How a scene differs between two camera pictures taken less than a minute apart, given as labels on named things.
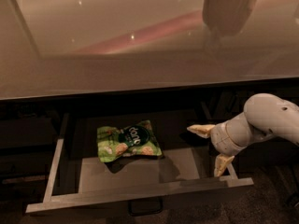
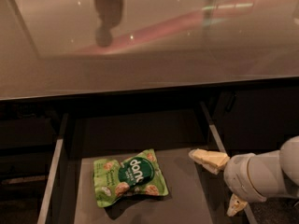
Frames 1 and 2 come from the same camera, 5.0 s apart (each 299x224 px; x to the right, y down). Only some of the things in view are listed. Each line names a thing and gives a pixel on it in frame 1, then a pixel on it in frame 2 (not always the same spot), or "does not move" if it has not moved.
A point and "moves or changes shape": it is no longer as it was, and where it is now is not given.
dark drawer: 78,177 moves or changes shape
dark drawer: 26,162 does not move
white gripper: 220,139 → 237,175
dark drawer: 27,133 does not move
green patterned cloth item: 135,139 → 134,175
